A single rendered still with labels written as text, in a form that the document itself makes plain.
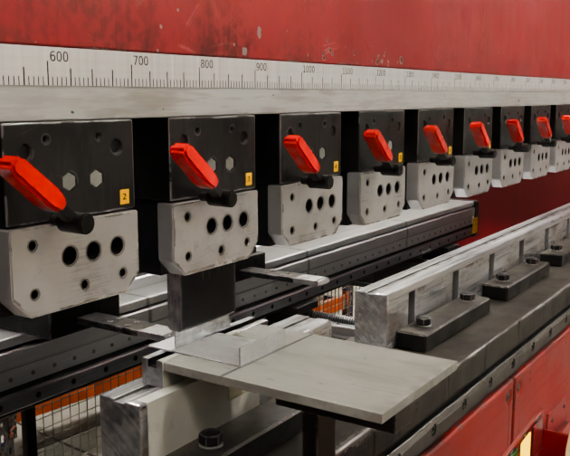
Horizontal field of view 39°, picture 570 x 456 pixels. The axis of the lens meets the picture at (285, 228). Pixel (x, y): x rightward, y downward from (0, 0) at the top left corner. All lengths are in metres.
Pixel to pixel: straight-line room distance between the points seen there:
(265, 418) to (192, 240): 0.25
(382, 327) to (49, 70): 0.78
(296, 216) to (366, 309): 0.35
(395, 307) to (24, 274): 0.77
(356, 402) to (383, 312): 0.55
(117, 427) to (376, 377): 0.28
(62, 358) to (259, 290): 0.46
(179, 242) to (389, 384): 0.26
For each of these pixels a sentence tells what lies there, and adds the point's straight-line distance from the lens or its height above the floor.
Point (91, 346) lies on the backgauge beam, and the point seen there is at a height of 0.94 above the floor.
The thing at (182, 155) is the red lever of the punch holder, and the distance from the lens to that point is 0.79.
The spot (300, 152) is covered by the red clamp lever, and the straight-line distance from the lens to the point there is 0.96.
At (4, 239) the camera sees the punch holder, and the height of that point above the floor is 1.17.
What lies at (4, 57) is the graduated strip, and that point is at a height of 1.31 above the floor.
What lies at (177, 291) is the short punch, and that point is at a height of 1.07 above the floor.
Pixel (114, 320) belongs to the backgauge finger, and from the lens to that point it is 1.05.
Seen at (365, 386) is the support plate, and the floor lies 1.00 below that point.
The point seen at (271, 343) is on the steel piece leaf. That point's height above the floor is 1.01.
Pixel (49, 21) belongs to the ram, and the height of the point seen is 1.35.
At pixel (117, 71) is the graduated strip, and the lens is 0.78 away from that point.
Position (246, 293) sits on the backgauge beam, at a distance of 1.44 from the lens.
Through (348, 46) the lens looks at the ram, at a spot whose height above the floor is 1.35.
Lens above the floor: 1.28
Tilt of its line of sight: 9 degrees down
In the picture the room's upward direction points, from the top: straight up
